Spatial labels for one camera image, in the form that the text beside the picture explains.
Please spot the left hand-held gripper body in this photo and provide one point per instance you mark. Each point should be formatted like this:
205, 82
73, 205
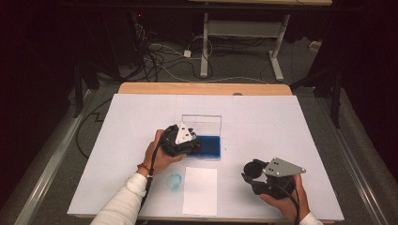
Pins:
175, 143

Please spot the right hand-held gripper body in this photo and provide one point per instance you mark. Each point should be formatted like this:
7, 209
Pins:
283, 170

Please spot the blue ink pad clear lid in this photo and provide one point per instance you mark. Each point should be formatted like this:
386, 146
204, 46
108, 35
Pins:
209, 145

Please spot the person's left hand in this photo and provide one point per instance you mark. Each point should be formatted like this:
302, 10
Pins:
161, 162

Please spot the person's right hand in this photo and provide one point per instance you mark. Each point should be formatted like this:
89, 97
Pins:
287, 204

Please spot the large white board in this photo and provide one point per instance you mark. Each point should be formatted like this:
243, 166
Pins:
250, 125

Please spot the white paper sheet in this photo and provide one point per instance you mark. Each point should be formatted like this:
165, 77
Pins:
200, 192

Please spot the wooden table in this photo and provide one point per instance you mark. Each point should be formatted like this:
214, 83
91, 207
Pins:
203, 88

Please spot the black metal stand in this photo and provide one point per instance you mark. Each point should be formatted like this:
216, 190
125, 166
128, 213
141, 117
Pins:
78, 93
335, 100

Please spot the white power adapter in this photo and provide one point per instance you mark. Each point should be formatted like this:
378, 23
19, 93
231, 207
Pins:
187, 53

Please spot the white power strip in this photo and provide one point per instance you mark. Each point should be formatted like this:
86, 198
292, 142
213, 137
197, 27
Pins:
315, 46

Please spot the grey metal floor rail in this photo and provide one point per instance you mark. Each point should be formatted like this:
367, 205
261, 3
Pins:
47, 168
353, 162

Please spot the white metal desk frame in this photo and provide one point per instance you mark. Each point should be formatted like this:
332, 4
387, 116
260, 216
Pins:
244, 28

